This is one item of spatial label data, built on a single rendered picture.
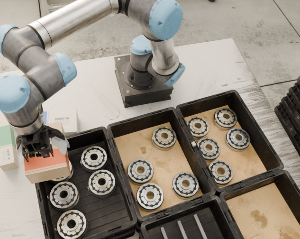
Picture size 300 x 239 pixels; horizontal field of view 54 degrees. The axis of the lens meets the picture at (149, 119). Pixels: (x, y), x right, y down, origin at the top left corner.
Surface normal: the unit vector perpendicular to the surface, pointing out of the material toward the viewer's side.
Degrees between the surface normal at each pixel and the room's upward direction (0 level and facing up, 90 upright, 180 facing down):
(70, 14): 27
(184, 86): 0
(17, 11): 0
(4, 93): 1
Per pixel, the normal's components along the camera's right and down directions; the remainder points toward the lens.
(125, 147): 0.07, -0.52
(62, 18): 0.46, -0.25
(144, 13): -0.55, 0.37
